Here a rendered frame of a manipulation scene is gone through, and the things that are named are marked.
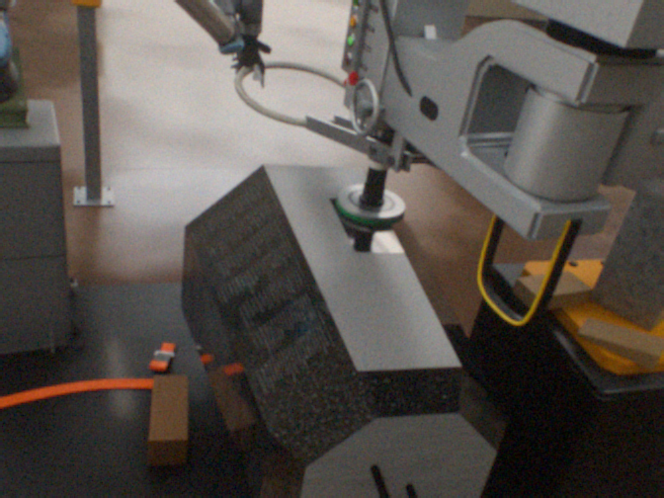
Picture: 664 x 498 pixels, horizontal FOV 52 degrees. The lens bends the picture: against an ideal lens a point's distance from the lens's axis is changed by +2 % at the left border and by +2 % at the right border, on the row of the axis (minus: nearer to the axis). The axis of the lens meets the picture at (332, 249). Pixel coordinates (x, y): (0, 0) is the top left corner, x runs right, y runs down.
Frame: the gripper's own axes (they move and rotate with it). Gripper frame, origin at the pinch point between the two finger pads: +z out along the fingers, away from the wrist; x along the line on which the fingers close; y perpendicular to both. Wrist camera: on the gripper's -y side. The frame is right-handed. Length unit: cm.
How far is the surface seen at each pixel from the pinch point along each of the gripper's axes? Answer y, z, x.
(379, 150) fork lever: 38, -21, 87
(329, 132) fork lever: 23, -10, 59
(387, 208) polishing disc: 30, 0, 90
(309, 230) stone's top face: 57, 1, 81
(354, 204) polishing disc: 37, 0, 81
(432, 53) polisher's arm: 46, -56, 100
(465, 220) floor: -147, 107, 47
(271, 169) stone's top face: 37, 5, 46
